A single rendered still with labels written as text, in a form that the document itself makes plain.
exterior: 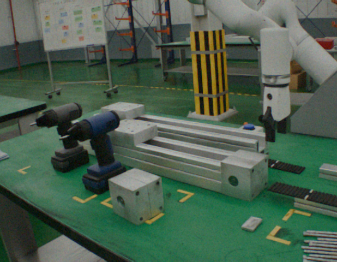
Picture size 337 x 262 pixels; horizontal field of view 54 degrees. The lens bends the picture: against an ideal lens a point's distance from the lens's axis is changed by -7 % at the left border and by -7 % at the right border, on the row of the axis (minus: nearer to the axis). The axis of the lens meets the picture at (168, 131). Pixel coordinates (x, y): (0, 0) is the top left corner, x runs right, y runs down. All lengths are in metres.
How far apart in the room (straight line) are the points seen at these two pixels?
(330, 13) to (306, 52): 7.33
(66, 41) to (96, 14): 0.88
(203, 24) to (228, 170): 3.66
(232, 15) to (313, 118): 0.56
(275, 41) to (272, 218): 0.47
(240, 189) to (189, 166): 0.17
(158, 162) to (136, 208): 0.28
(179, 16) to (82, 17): 4.73
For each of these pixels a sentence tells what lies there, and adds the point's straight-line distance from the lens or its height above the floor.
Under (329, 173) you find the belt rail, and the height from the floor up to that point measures 0.80.
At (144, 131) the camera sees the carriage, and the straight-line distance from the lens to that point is 1.14.
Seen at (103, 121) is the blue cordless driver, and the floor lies 0.98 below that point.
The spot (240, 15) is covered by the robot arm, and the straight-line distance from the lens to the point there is 1.04.
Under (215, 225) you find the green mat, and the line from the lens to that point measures 0.83.
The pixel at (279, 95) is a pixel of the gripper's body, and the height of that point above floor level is 1.01.
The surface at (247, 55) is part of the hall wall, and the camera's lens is 9.66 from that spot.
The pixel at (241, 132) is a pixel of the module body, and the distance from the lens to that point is 1.18.
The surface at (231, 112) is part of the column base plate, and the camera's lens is 4.58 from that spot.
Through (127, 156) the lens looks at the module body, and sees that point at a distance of 1.19.
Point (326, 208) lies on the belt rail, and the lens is 0.88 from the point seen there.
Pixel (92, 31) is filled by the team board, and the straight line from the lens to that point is 6.64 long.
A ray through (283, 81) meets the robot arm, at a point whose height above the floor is 1.05.
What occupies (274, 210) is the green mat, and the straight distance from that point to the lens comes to 0.89.
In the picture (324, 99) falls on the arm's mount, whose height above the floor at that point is 0.93.
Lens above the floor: 1.24
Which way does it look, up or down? 17 degrees down
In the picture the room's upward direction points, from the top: 5 degrees counter-clockwise
